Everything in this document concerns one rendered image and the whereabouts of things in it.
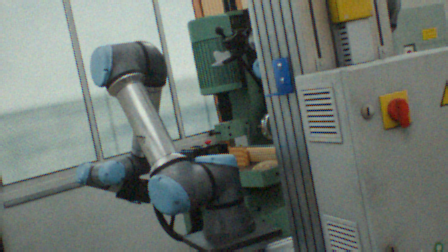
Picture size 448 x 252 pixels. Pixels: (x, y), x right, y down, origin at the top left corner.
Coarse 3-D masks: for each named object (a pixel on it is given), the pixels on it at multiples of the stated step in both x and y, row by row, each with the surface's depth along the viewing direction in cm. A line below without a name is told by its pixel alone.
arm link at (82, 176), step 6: (84, 162) 196; (78, 168) 197; (84, 168) 194; (90, 168) 195; (78, 174) 196; (84, 174) 193; (78, 180) 195; (84, 180) 194; (90, 180) 194; (90, 186) 197; (96, 186) 196; (102, 186) 198; (108, 186) 199
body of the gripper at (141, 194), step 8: (128, 184) 205; (136, 184) 207; (144, 184) 207; (120, 192) 203; (128, 192) 204; (136, 192) 206; (144, 192) 207; (128, 200) 207; (136, 200) 205; (144, 200) 207
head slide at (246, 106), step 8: (240, 64) 246; (240, 72) 247; (248, 72) 246; (248, 80) 246; (248, 88) 245; (256, 88) 248; (232, 96) 254; (240, 96) 250; (248, 96) 246; (256, 96) 248; (232, 104) 255; (240, 104) 251; (248, 104) 247; (256, 104) 248; (232, 112) 256; (240, 112) 252; (248, 112) 248; (256, 112) 247; (264, 112) 250; (256, 120) 247; (256, 128) 247
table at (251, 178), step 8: (240, 168) 227; (248, 168) 224; (272, 168) 216; (240, 176) 221; (248, 176) 218; (256, 176) 215; (264, 176) 213; (272, 176) 216; (248, 184) 219; (256, 184) 216; (264, 184) 213
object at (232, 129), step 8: (232, 120) 248; (240, 120) 246; (248, 120) 249; (216, 128) 245; (224, 128) 241; (232, 128) 243; (240, 128) 246; (216, 136) 246; (224, 136) 242; (232, 136) 243
